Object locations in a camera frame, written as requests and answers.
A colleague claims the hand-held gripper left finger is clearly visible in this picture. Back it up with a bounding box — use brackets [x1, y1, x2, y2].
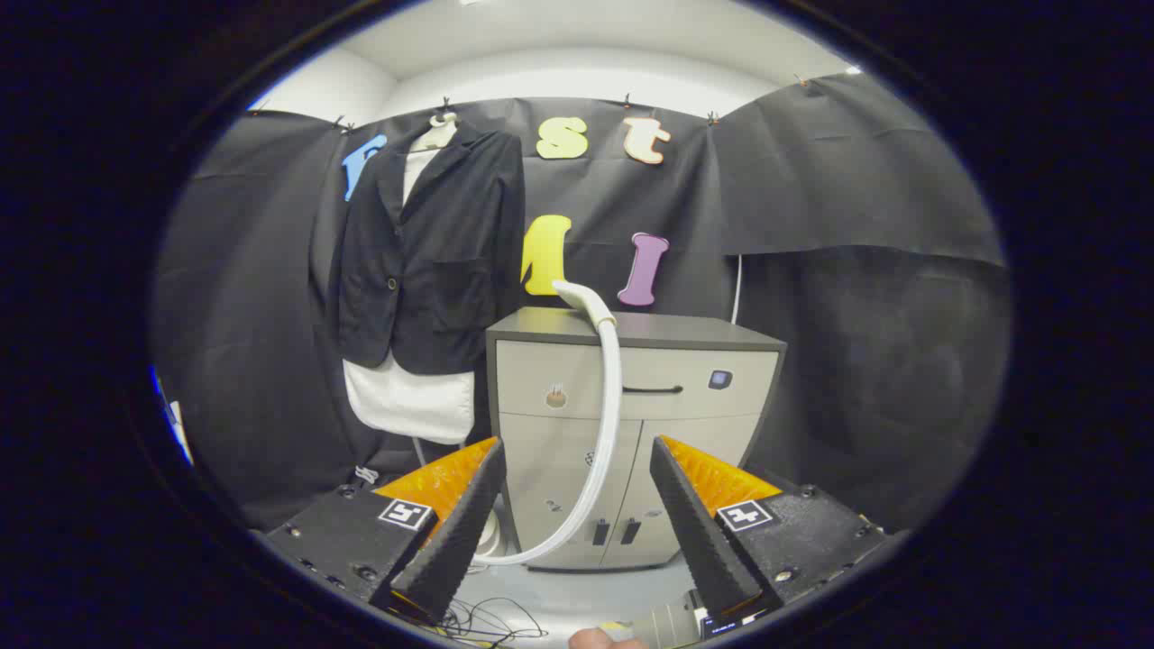
[261, 436, 508, 625]

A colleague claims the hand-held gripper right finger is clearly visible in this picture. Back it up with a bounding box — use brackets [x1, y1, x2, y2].
[649, 435, 892, 625]

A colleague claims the white shirt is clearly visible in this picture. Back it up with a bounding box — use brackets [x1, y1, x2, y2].
[343, 144, 477, 445]

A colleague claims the white garment steamer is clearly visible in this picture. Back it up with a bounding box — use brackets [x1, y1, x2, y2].
[469, 279, 625, 568]

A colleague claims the black jacket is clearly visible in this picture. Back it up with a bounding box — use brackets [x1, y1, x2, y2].
[329, 122, 527, 376]

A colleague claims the grey cabinet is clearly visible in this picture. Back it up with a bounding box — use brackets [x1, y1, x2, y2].
[485, 306, 787, 572]

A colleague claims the black backdrop cloth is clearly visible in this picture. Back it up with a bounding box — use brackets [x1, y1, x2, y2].
[149, 72, 1015, 533]

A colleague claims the black cable bundle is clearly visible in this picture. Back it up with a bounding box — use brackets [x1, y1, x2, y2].
[440, 595, 548, 646]

